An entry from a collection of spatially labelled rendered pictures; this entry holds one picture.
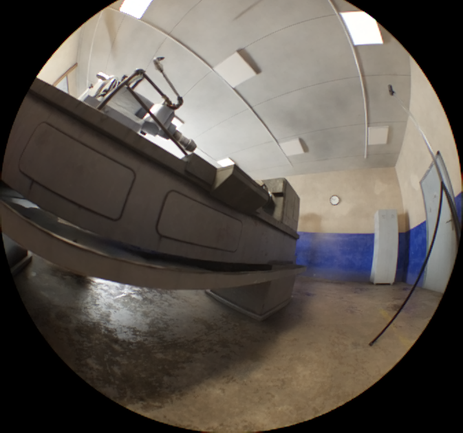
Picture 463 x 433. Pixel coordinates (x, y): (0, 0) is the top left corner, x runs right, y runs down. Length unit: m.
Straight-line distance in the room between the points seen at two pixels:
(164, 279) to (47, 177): 0.48
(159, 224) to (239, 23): 2.86
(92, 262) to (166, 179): 0.38
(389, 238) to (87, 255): 4.45
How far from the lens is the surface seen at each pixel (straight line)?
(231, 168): 0.58
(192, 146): 0.93
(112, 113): 0.73
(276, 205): 1.43
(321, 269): 4.53
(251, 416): 0.65
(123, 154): 0.54
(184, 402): 0.63
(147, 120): 0.76
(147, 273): 0.39
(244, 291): 1.29
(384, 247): 4.21
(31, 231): 0.41
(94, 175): 0.52
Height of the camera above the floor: 0.57
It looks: 17 degrees up
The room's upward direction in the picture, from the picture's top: 13 degrees clockwise
